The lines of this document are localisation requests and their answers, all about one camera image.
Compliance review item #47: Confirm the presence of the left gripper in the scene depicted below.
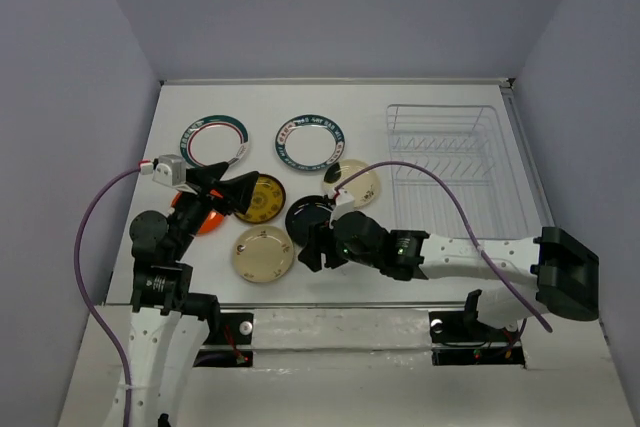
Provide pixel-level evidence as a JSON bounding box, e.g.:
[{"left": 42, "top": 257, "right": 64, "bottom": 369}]
[{"left": 170, "top": 160, "right": 260, "bottom": 257}]

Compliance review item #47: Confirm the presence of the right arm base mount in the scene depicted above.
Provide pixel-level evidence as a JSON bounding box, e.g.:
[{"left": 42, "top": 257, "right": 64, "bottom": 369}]
[{"left": 429, "top": 311, "right": 526, "bottom": 367}]

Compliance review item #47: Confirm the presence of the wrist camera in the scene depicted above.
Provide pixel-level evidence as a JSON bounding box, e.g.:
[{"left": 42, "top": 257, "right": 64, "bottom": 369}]
[
  {"left": 152, "top": 154, "right": 187, "bottom": 190},
  {"left": 333, "top": 188, "right": 355, "bottom": 218}
]

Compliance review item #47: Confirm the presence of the cream plate with red dot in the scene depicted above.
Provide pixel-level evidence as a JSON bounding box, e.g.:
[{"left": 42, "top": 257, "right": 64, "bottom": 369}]
[{"left": 232, "top": 225, "right": 295, "bottom": 283}]

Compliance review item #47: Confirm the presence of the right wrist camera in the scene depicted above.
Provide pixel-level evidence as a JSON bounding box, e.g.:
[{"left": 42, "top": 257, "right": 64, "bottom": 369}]
[{"left": 333, "top": 188, "right": 355, "bottom": 218}]

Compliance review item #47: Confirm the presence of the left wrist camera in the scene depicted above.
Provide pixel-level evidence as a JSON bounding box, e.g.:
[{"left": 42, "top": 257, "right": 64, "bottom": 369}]
[{"left": 152, "top": 154, "right": 187, "bottom": 190}]

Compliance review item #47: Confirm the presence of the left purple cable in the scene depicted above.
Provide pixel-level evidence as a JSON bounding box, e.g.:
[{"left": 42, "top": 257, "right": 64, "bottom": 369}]
[{"left": 73, "top": 164, "right": 156, "bottom": 427}]

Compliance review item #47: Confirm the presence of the green rimmed plate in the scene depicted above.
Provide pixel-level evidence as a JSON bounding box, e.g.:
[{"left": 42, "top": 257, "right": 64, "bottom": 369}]
[
  {"left": 274, "top": 114, "right": 346, "bottom": 172},
  {"left": 179, "top": 115, "right": 250, "bottom": 167}
]

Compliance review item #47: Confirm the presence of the cream plate with black patch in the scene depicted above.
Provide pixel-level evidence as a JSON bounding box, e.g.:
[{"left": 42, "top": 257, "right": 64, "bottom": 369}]
[{"left": 322, "top": 159, "right": 381, "bottom": 209}]

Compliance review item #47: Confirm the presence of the orange plate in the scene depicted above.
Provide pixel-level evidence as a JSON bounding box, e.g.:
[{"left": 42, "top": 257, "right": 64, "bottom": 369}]
[{"left": 170, "top": 190, "right": 225, "bottom": 236}]

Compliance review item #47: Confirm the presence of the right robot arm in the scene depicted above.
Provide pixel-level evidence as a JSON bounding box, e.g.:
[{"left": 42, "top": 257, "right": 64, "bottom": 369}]
[{"left": 298, "top": 212, "right": 599, "bottom": 339}]

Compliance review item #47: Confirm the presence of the yellow brown patterned plate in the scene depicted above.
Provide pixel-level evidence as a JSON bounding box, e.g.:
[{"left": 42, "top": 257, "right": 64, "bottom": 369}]
[{"left": 235, "top": 174, "right": 286, "bottom": 224}]

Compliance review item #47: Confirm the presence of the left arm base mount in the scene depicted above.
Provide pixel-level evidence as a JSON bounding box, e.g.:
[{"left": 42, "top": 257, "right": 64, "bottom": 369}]
[{"left": 193, "top": 310, "right": 254, "bottom": 368}]

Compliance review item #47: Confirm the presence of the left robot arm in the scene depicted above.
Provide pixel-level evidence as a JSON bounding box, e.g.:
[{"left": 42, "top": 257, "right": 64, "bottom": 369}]
[{"left": 104, "top": 155, "right": 259, "bottom": 426}]

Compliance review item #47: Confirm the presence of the white wire dish rack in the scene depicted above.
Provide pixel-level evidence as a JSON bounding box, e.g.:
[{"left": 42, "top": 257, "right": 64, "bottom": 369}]
[{"left": 386, "top": 104, "right": 529, "bottom": 240}]

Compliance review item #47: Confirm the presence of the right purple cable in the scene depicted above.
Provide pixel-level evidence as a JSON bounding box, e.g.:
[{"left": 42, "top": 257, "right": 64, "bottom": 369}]
[{"left": 329, "top": 160, "right": 553, "bottom": 333}]

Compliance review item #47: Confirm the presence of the purple cable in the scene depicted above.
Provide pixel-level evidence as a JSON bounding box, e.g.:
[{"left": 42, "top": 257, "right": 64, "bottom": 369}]
[
  {"left": 73, "top": 164, "right": 156, "bottom": 427},
  {"left": 329, "top": 160, "right": 553, "bottom": 333}
]

